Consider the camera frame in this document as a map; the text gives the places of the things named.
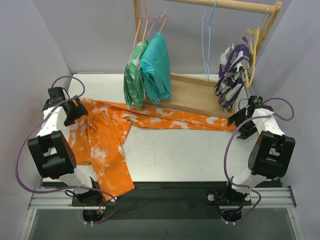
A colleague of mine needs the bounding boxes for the green patterned trousers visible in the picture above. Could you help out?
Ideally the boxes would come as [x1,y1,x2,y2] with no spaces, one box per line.
[123,39,149,108]

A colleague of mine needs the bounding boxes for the yellow plastic hanger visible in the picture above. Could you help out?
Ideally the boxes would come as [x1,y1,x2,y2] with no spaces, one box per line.
[244,27,260,88]

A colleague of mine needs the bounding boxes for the purple camouflage trousers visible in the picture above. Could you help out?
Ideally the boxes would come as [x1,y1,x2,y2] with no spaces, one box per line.
[213,37,251,112]

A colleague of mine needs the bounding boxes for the blue wire hanger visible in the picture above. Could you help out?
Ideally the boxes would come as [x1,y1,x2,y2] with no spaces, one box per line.
[201,0,217,82]

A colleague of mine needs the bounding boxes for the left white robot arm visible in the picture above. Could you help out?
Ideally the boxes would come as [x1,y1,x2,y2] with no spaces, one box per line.
[27,87,104,206]

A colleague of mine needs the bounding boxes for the aluminium mounting rail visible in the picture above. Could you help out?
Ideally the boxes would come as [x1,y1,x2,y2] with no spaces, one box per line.
[29,182,297,211]

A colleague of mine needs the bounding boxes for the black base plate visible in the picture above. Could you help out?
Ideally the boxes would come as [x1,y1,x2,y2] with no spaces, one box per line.
[67,181,252,222]

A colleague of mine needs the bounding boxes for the wooden clothes rack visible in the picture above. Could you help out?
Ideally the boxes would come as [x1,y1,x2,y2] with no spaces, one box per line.
[133,0,283,122]

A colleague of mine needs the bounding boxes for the teal trousers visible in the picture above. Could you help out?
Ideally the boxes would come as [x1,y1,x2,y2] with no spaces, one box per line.
[139,32,172,105]

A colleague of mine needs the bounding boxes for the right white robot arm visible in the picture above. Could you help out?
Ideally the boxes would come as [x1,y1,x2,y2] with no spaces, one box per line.
[206,95,296,207]

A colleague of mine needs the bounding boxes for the orange tie-dye trousers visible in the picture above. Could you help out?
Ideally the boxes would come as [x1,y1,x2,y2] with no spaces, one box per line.
[68,98,236,201]

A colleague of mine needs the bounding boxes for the pink wire hanger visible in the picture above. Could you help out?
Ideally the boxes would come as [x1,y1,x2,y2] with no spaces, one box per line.
[145,13,167,38]
[129,14,155,60]

